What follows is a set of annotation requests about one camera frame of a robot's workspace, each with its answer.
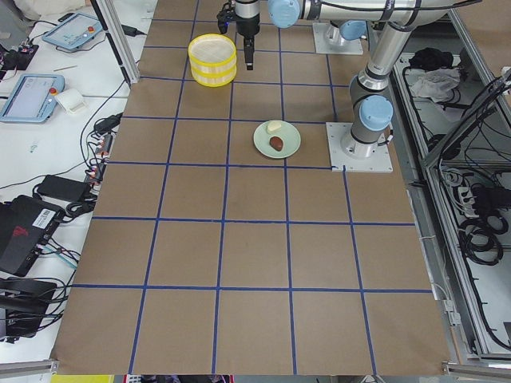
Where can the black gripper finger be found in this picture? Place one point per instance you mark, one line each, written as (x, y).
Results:
(249, 49)

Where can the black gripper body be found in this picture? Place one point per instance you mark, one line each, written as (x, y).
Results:
(247, 27)

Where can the yellow steamer layer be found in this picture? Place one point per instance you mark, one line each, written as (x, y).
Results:
(212, 50)
(213, 76)

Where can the white steamed bun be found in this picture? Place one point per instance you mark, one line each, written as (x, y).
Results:
(273, 126)

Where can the brown steamed bun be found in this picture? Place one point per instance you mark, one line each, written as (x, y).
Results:
(276, 143)

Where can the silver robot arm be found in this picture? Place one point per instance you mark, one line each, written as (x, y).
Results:
(338, 33)
(372, 111)

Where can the light green round plate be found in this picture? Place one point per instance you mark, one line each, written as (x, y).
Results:
(288, 133)

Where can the upper blue teach pendant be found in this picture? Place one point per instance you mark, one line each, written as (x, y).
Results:
(74, 32)

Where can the blue teach pendant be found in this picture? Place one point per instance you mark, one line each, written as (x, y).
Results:
(74, 32)
(33, 98)

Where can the power strip with plugs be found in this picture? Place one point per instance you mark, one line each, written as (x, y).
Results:
(99, 154)

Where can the black cloth bundle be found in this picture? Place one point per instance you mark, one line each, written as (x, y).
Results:
(430, 59)

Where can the white small box device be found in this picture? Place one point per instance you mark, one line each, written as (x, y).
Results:
(71, 101)

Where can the white crumpled cloth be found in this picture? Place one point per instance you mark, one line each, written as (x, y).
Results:
(438, 85)

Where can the lower blue teach pendant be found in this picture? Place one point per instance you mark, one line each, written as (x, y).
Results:
(33, 98)

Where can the black power adapter brick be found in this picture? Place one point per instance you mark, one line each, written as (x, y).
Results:
(57, 187)

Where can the black computer box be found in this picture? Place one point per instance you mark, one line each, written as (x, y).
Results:
(27, 224)

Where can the black device lower left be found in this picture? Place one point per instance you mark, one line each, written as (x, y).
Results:
(24, 306)

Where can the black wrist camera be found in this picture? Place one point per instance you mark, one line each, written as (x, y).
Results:
(226, 15)

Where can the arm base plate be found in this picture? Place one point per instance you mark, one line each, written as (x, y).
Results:
(348, 155)
(324, 47)

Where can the aluminium frame post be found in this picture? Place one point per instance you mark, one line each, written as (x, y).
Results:
(111, 24)

